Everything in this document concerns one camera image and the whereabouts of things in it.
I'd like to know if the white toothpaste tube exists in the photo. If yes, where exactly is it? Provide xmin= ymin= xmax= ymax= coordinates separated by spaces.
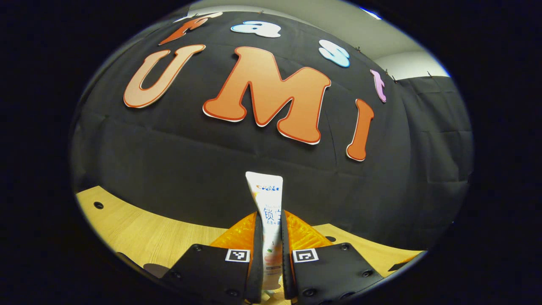
xmin=246 ymin=171 xmax=283 ymax=291

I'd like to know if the wooden desktop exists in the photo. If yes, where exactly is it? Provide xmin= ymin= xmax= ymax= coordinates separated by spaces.
xmin=75 ymin=186 xmax=426 ymax=303

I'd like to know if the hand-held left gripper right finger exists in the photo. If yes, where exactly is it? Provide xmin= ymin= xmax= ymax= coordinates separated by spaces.
xmin=280 ymin=211 xmax=385 ymax=303

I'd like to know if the black backdrop cloth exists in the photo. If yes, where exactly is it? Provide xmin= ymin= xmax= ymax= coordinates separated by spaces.
xmin=70 ymin=11 xmax=474 ymax=250

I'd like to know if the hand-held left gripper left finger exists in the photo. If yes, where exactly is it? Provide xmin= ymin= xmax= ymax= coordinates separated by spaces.
xmin=161 ymin=212 xmax=264 ymax=303

